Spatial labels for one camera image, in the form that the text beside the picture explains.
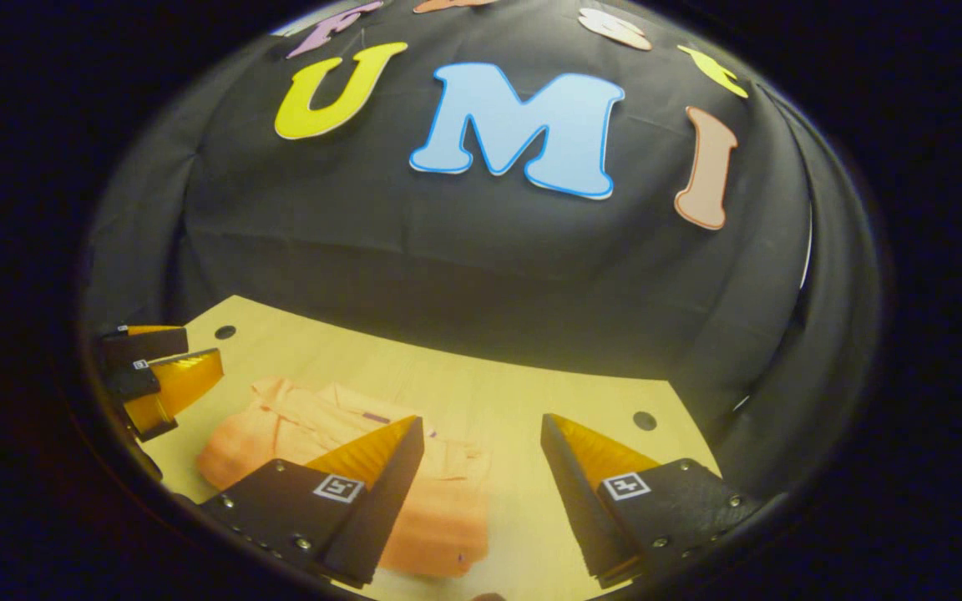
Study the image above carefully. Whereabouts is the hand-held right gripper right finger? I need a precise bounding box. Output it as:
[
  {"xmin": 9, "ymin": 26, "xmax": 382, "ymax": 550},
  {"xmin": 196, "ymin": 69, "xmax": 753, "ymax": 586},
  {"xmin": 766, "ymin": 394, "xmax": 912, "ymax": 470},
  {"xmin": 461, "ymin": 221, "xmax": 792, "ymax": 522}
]
[{"xmin": 539, "ymin": 412, "xmax": 764, "ymax": 589}]

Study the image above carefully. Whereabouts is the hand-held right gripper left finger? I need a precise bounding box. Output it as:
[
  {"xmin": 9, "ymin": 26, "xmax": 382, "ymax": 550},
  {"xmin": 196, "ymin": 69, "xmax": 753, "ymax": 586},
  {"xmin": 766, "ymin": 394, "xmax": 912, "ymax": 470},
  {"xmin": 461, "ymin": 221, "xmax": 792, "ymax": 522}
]
[{"xmin": 197, "ymin": 415, "xmax": 426, "ymax": 589}]

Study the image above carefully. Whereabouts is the orange T-shirt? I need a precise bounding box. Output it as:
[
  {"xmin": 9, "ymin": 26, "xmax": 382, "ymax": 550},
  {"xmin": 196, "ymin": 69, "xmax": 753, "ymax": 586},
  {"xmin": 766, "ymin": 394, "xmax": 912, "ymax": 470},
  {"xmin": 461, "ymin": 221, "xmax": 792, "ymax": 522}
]
[{"xmin": 195, "ymin": 376, "xmax": 494, "ymax": 578}]

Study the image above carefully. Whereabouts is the black backdrop cloth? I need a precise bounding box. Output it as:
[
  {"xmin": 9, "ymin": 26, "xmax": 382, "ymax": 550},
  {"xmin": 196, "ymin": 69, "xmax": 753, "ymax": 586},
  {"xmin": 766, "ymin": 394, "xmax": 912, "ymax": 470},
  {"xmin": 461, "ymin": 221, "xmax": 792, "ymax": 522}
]
[{"xmin": 80, "ymin": 0, "xmax": 883, "ymax": 502}]

